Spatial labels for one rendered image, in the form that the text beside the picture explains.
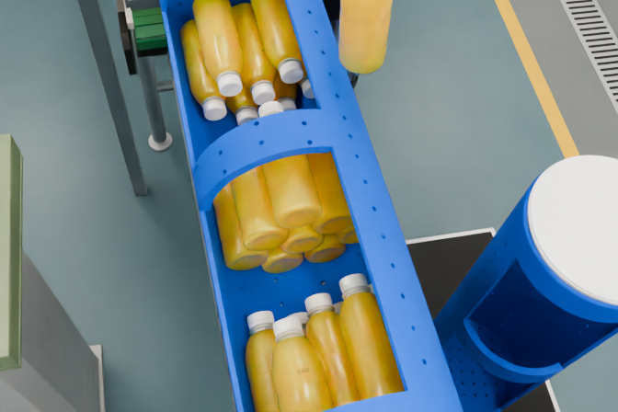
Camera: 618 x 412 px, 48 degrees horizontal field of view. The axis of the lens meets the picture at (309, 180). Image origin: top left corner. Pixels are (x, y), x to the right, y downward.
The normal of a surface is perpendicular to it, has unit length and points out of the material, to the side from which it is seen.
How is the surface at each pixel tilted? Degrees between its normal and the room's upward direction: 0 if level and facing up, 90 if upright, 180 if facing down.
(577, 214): 0
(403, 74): 0
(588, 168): 0
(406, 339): 30
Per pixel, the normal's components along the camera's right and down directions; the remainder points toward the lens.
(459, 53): 0.07, -0.51
